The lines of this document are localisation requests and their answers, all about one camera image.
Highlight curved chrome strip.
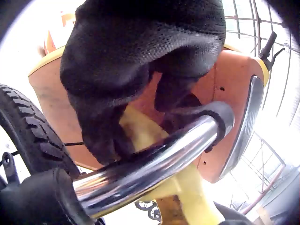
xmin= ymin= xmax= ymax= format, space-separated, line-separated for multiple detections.
xmin=220 ymin=75 xmax=265 ymax=180

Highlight metal scaffold frame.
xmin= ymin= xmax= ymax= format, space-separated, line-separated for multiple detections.
xmin=229 ymin=132 xmax=287 ymax=215

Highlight chrome tube bar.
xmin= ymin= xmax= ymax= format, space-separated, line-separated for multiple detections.
xmin=73 ymin=115 xmax=223 ymax=219

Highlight black handlebar with brake lever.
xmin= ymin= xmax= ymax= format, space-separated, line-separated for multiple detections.
xmin=259 ymin=31 xmax=286 ymax=71

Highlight black rubber sleeve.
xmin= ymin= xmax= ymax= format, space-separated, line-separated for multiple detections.
xmin=196 ymin=101 xmax=235 ymax=151

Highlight black rubber grip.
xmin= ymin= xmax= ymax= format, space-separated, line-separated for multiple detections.
xmin=0 ymin=168 xmax=95 ymax=225

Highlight yellow and orange scooter body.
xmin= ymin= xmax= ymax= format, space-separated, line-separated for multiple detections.
xmin=28 ymin=43 xmax=270 ymax=225

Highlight black metal bracket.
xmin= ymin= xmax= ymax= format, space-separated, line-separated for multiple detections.
xmin=0 ymin=152 xmax=21 ymax=189

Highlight person's left hand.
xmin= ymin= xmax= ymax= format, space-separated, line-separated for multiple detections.
xmin=60 ymin=0 xmax=227 ymax=166

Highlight black treaded tyre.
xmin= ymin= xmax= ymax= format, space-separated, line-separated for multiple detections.
xmin=0 ymin=83 xmax=81 ymax=180

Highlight black curved part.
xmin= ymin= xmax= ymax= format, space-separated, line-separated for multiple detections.
xmin=213 ymin=202 xmax=255 ymax=225

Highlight metal window grille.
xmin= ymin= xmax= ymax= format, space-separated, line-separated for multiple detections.
xmin=224 ymin=0 xmax=300 ymax=61

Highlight black spoked wheels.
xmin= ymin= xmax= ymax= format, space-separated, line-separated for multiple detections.
xmin=135 ymin=200 xmax=162 ymax=221

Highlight person's left fingers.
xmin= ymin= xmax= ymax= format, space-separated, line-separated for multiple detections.
xmin=79 ymin=70 xmax=204 ymax=166

